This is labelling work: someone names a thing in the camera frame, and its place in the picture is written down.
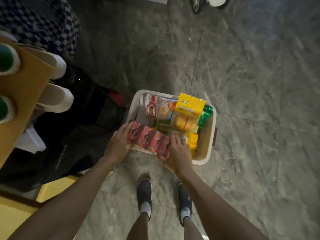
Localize person's left leg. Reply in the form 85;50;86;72
126;202;152;240

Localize plain white child shoe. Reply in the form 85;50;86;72
19;43;67;80
36;82;74;114

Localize black left slip-on shoe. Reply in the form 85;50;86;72
137;178;153;220

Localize checkered fabric bag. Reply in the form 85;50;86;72
0;0;81;60

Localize person's left hand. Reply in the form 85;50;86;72
104;121;134;164

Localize green snack packet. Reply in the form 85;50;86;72
197;105;213;133

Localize white ride-on toy car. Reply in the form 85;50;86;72
191;0;232;14

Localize white child shoe green trim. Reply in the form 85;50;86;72
0;42;21;77
0;95;15;124

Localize white folded paper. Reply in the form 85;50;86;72
15;125;47;154

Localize black right slip-on shoe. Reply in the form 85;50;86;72
177;182;193;227

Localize black slip-on shoe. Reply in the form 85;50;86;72
137;178;153;220
177;182;193;227

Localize person's left forearm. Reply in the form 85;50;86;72
7;157;120;240

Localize person's right hand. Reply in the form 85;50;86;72
157;131;193;174

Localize person's leg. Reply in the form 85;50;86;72
180;207;204;240
126;202;152;240

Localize person's right forearm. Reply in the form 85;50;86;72
174;170;269;240

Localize beige snack basket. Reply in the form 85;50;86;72
124;89;218;165

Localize black appliance box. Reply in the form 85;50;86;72
0;66;127;195

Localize small yellow packet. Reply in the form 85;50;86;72
187;132;199;158

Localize white children's shoes on cardboard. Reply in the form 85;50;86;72
0;35;55;170

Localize red plastic piece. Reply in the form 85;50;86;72
109;91;127;107

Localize person's right leg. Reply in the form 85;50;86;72
180;207;204;240

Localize yellow wooden side table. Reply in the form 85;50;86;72
0;172;80;240

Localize large yellow snack packet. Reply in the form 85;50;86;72
174;92;207;134

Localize red drink can pack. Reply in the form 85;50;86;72
127;120;171;159

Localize red white snack packet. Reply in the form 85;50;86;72
144;93;177;121

